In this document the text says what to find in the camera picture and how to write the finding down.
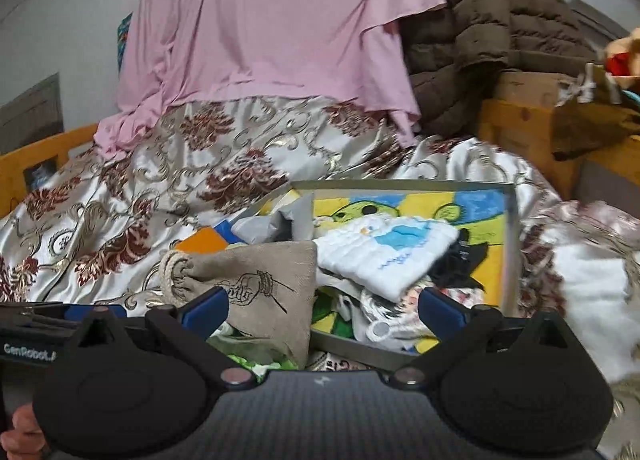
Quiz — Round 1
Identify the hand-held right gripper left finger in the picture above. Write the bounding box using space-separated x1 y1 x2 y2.
75 287 258 388

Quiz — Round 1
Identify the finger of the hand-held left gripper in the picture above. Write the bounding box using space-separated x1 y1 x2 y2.
0 303 128 330

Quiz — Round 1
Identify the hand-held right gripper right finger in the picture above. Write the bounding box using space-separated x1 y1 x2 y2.
389 287 576 388

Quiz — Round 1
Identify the grey cloth with cartoon patch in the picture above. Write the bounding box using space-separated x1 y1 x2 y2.
357 287 438 343

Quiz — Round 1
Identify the black sock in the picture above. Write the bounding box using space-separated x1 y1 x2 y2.
432 239 488 291

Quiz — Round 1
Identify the beige drawstring bag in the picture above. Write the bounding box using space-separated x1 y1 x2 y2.
159 239 319 370

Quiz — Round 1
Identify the grey tray with cartoon liner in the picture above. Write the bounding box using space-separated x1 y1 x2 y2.
245 180 521 371

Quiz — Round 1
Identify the person's left hand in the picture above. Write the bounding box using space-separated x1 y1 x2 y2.
11 404 48 447

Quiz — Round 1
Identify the green printed packet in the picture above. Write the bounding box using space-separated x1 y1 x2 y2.
220 347 301 373

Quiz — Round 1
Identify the floral satin blanket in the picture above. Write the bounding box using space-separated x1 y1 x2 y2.
0 95 640 460

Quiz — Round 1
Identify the olive printed cloth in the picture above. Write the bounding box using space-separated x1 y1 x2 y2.
550 103 640 162

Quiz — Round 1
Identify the cardboard box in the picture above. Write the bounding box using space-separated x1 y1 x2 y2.
492 69 581 108

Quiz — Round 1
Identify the pink hanging sheet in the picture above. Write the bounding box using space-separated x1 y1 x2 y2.
95 0 448 161

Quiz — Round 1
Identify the brown quilted jacket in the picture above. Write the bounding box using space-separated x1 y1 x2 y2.
400 0 631 141

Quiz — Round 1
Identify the colourful cloth pile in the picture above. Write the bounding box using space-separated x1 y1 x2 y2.
597 26 640 91

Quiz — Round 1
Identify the wooden bed frame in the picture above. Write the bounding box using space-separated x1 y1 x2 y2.
0 98 640 221

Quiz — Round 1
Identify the teal wall poster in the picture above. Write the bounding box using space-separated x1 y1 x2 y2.
116 13 135 68

